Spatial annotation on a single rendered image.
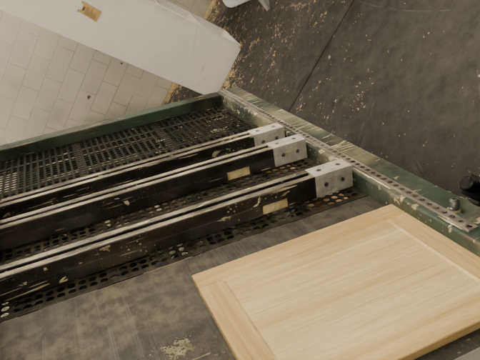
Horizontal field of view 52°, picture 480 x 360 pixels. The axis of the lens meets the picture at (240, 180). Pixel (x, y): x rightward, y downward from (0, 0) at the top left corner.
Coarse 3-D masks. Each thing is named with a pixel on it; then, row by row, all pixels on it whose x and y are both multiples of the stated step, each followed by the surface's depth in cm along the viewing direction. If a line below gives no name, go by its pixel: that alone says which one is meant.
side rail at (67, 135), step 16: (208, 96) 243; (144, 112) 234; (160, 112) 234; (176, 112) 237; (80, 128) 226; (96, 128) 225; (112, 128) 228; (128, 128) 231; (144, 128) 234; (16, 144) 217; (32, 144) 217; (48, 144) 220; (64, 144) 223; (80, 144) 225; (0, 160) 215
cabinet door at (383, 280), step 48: (336, 240) 119; (384, 240) 116; (432, 240) 113; (240, 288) 108; (288, 288) 105; (336, 288) 103; (384, 288) 101; (432, 288) 98; (240, 336) 94; (288, 336) 92; (336, 336) 90; (384, 336) 88; (432, 336) 87
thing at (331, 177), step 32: (256, 192) 136; (288, 192) 138; (320, 192) 142; (160, 224) 127; (192, 224) 130; (224, 224) 133; (32, 256) 122; (64, 256) 120; (96, 256) 123; (128, 256) 126; (0, 288) 116; (32, 288) 119
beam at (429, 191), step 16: (224, 96) 239; (240, 96) 234; (256, 96) 230; (240, 112) 223; (272, 112) 205; (288, 112) 202; (304, 128) 183; (320, 128) 180; (336, 144) 164; (352, 144) 162; (320, 160) 162; (368, 160) 149; (384, 160) 148; (400, 176) 136; (416, 176) 135; (368, 192) 140; (384, 192) 132; (416, 192) 127; (432, 192) 126; (448, 192) 125; (400, 208) 127; (416, 208) 121; (464, 208) 117; (432, 224) 117; (448, 224) 112; (464, 240) 108
